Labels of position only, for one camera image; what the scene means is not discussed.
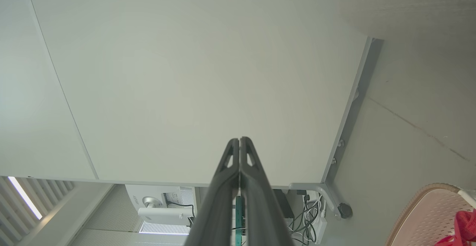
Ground grey partition leg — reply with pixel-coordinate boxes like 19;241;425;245
289;182;344;219

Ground cream perforated laundry basket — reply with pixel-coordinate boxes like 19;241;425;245
385;183;476;246

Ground black cable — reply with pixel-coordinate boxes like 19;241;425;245
289;201;317;245

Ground long white power strip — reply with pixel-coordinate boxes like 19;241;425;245
312;216;328;245

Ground long ceiling light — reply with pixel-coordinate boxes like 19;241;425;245
7;176;44;220

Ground tangle of cables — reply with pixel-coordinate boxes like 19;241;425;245
297;193;325;239

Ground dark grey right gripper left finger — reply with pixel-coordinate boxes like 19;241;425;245
185;138;240;246

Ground large white partition panel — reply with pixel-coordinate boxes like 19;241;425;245
24;0;383;188

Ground red and white garment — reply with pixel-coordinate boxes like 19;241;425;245
437;209;476;246

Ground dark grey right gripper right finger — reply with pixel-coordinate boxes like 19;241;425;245
240;137;295;246

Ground black caster wheel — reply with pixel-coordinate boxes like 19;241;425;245
338;203;353;219

